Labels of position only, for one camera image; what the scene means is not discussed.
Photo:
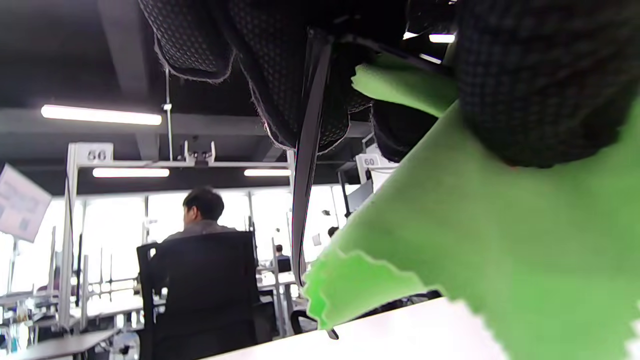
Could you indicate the person's left hand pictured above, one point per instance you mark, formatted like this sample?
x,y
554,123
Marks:
x,y
280,65

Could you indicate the person's right hand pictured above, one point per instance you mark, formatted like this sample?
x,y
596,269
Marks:
x,y
400,132

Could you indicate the black browline sunglasses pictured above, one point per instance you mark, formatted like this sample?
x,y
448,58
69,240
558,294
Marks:
x,y
310,150

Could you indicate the green cleaning cloth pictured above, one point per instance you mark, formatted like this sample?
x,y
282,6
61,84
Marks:
x,y
500,250

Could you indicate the white number sign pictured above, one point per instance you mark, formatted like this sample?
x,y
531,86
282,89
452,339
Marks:
x,y
96,154
369,161

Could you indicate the black monitor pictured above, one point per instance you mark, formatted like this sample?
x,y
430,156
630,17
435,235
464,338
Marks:
x,y
360,196

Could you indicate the ceiling light tube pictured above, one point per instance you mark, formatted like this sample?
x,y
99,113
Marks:
x,y
130,172
442,38
100,115
267,172

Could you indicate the white paper board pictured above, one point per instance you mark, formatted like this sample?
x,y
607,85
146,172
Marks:
x,y
20,202

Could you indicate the grey desk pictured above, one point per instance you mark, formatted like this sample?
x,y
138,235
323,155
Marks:
x,y
65,342

